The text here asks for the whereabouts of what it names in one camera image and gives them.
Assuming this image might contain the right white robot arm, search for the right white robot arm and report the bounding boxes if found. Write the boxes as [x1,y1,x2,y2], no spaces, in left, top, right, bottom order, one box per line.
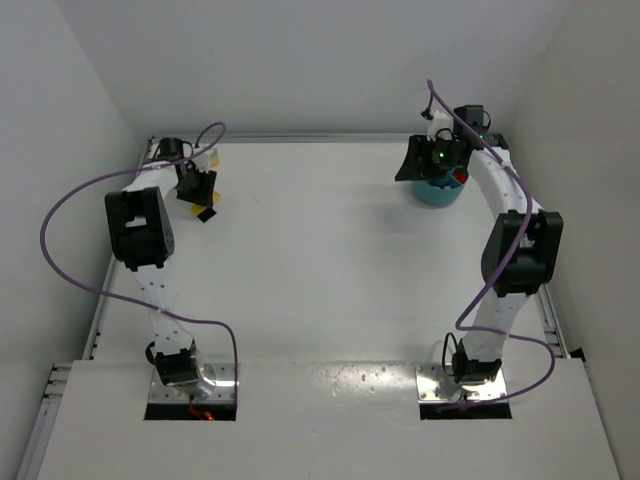
[395,105,564,384]

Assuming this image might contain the purple lego brick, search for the purple lego brick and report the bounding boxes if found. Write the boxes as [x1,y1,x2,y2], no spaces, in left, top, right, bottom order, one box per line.
[431,179,458,190]

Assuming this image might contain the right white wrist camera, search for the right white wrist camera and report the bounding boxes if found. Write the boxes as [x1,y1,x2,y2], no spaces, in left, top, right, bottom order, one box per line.
[422,109,453,141]

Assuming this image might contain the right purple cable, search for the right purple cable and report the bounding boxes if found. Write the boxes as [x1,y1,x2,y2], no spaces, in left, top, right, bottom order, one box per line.
[422,79,556,409]

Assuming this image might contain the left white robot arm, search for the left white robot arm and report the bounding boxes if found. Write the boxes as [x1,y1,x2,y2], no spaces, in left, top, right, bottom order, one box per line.
[105,137,219,390]

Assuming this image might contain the red lego brick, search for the red lego brick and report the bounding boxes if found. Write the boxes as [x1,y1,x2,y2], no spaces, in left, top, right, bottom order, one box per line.
[453,171,468,184]

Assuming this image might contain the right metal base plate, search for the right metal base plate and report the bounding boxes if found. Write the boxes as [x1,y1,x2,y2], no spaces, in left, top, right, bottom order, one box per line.
[415,363,507,405]

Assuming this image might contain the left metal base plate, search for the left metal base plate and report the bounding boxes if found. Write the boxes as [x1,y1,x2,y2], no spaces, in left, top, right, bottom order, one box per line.
[147,362,235,405]

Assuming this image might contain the metal base plate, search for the metal base plate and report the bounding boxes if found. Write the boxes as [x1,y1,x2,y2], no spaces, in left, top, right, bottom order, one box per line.
[147,362,235,405]
[415,363,507,405]

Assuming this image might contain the teal divided round container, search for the teal divided round container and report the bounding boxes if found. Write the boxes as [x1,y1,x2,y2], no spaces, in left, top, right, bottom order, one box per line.
[410,170,467,208]

